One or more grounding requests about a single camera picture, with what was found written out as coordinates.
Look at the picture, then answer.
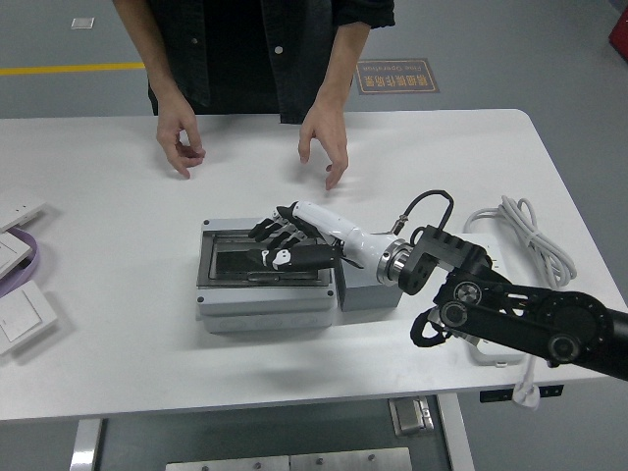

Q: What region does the white table leg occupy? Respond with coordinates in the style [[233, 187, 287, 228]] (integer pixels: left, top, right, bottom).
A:
[[68, 418, 105, 471], [436, 392, 476, 471]]

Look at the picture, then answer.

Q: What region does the metal table bracket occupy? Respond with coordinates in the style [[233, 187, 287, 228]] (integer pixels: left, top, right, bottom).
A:
[[390, 396, 436, 437]]

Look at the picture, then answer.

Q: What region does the person's left hand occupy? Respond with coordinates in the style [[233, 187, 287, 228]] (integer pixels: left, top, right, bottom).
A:
[[297, 100, 350, 191]]

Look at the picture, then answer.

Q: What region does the metal base plate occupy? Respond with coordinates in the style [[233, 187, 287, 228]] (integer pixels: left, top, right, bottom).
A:
[[165, 446, 412, 471]]

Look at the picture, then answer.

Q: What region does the yellow floor tape line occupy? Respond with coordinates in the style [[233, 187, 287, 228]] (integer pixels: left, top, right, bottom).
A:
[[0, 61, 147, 78]]

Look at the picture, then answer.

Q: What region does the brown floor sign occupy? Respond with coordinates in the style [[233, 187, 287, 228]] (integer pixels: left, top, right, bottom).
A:
[[355, 58, 442, 96]]

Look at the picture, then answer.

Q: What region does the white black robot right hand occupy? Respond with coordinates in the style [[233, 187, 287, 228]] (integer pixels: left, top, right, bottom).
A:
[[247, 199, 398, 284]]

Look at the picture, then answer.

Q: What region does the purple strap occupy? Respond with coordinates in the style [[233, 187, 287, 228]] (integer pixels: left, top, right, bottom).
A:
[[0, 226, 40, 295]]

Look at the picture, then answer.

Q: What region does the grey lidded electrical box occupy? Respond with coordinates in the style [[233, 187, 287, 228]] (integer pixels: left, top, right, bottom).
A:
[[194, 217, 340, 335]]

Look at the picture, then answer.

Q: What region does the large white switch panel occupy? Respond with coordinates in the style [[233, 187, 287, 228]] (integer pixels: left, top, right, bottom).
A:
[[0, 282, 60, 357]]

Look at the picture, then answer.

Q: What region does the white power strip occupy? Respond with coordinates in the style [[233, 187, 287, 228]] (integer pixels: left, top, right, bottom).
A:
[[460, 233, 524, 368]]

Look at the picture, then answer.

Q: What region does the grey cube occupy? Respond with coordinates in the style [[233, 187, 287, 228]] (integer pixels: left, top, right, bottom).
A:
[[336, 264, 404, 313]]

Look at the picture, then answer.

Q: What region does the white switch panel with dots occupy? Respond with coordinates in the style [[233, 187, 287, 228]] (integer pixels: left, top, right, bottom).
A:
[[0, 202, 49, 235]]

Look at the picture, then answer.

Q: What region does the black under-table control box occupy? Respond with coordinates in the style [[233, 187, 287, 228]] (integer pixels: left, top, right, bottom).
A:
[[479, 385, 564, 404]]

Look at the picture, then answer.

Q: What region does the red object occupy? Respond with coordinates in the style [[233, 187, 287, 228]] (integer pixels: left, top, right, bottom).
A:
[[607, 9, 628, 50]]

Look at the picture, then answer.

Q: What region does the person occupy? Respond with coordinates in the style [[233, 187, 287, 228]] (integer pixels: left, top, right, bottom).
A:
[[111, 0, 396, 125]]

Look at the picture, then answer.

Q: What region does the person's right hand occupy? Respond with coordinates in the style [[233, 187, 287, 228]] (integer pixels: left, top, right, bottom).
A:
[[155, 95, 207, 181]]

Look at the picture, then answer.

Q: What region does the white power cord with plug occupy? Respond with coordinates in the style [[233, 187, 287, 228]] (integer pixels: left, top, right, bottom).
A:
[[463, 194, 578, 408]]

